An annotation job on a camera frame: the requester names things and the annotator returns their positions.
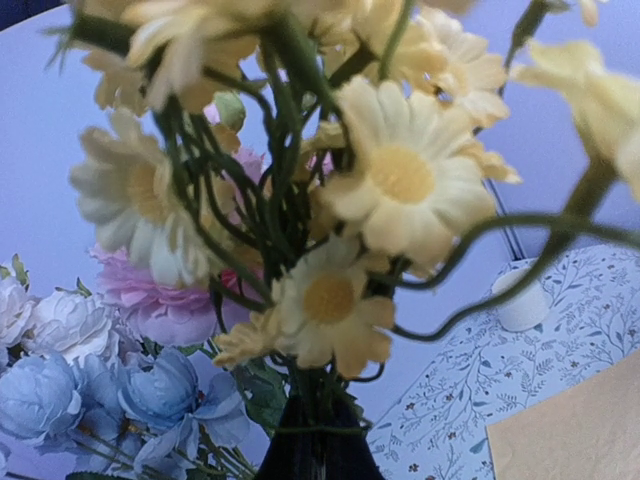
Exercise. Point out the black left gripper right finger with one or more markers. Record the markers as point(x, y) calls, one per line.
point(347, 455)

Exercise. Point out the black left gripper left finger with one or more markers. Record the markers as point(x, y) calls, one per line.
point(290, 455)

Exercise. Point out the blue peony stem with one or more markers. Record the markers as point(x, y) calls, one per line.
point(147, 420)

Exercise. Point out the orange wrapping paper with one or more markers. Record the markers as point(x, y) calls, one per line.
point(590, 431)

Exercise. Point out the white rose stem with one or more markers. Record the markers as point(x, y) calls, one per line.
point(74, 323)

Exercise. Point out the yellow daisy stem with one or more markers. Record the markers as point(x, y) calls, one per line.
point(374, 179)

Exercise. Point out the floral patterned tablecloth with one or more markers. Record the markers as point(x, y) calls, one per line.
point(480, 374)

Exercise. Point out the cream ceramic mug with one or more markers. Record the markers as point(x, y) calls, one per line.
point(524, 311)

